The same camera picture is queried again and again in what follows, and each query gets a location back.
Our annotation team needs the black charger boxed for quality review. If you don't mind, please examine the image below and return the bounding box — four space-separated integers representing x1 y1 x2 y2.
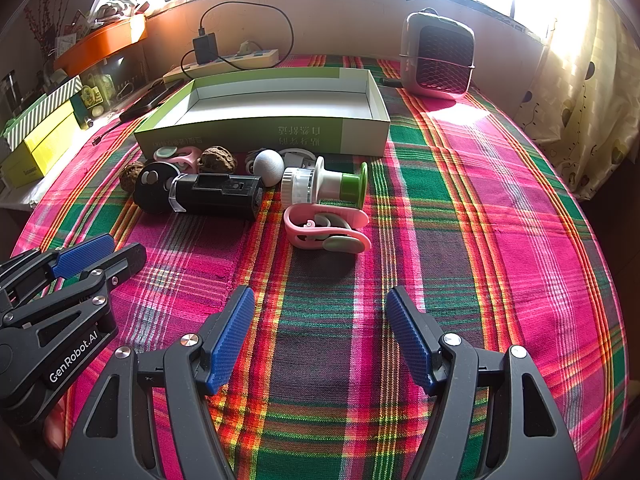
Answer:
193 33 219 65

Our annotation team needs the grey ball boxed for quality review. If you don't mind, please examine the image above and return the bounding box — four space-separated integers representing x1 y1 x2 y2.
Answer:
253 150 286 184

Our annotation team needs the grey small heater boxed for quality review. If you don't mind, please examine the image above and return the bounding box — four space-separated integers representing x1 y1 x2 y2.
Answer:
381 8 476 101

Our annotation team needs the white ribbed round cap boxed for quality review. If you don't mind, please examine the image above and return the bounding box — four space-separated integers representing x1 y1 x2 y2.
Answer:
280 166 317 207

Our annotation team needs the green labelled packet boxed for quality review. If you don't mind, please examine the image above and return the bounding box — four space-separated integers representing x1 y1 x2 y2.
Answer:
80 74 115 111

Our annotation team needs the black handheld device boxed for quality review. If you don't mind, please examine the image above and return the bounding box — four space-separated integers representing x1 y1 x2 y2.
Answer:
133 162 266 221

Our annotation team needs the orange box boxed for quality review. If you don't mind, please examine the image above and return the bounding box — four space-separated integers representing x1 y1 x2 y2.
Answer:
52 14 148 77

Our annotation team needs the white plastic bag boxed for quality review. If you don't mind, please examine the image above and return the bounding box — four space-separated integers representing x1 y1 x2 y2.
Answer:
75 0 151 26

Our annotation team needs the cream patterned curtain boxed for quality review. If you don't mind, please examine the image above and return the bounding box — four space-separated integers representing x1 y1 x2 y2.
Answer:
515 0 640 202

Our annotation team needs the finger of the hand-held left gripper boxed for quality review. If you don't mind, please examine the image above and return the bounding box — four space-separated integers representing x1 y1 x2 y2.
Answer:
0 242 149 335
0 233 117 307

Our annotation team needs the white green spool gadget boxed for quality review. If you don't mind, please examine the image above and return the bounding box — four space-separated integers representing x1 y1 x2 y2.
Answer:
312 156 369 209

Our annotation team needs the beige power strip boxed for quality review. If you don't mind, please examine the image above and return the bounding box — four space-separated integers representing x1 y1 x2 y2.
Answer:
162 49 280 83

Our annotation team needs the green white striped box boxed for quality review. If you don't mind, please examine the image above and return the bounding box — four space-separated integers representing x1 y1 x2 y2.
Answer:
2 76 83 146

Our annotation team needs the large pink clip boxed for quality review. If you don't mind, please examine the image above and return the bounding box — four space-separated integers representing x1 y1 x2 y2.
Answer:
283 203 372 253

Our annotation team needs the thin black usb cable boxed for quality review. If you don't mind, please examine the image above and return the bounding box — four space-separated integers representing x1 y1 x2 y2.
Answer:
91 119 126 147

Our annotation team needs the black charger cable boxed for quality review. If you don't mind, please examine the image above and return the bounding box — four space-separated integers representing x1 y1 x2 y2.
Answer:
180 2 295 78

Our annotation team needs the brown walnut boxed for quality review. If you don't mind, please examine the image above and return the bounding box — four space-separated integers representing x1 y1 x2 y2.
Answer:
199 146 239 175
120 161 146 193

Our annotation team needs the pink green plaid blanket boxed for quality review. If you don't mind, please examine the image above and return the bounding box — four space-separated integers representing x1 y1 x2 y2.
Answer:
10 52 631 480

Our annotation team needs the green white cardboard box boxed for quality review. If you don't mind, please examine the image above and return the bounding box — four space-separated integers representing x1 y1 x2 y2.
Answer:
132 66 392 157

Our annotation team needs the yellow box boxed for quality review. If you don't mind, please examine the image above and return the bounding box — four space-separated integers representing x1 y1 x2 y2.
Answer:
0 105 83 188

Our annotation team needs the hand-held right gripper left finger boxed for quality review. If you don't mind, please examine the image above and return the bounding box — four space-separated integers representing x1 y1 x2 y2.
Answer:
57 285 256 480

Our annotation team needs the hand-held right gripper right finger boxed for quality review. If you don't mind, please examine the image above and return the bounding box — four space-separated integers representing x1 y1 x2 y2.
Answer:
385 286 583 480

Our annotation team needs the small pink green clip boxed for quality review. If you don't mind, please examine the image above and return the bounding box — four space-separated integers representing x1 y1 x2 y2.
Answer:
152 146 203 167

